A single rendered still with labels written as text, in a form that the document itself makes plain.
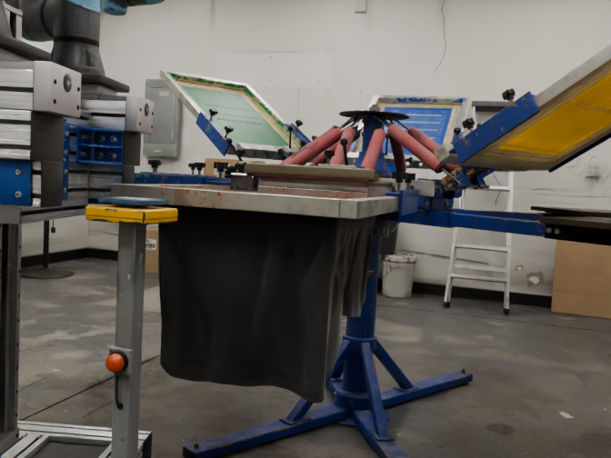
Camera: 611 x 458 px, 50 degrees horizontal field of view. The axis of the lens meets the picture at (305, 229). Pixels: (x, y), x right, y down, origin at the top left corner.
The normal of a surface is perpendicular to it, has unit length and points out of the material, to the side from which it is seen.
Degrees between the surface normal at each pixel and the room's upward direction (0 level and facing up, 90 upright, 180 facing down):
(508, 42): 90
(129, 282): 90
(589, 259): 78
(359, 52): 90
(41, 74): 90
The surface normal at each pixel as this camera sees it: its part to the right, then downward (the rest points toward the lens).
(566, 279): -0.29, -0.15
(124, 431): -0.31, 0.09
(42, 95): -0.07, 0.07
